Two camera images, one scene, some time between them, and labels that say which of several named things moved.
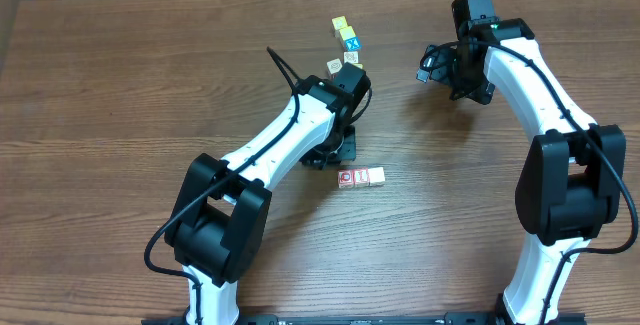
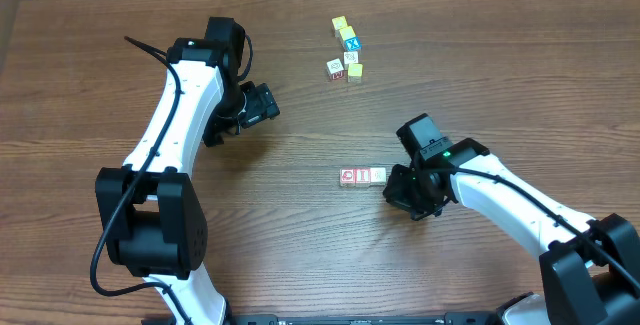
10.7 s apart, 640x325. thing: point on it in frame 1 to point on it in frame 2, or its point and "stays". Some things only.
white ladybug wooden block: x=376 y=174 stays
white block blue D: x=345 y=178 stays
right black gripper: x=447 y=68 to x=400 y=191
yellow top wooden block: x=339 y=22 stays
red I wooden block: x=360 y=176 stays
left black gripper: x=333 y=151 to x=215 y=132
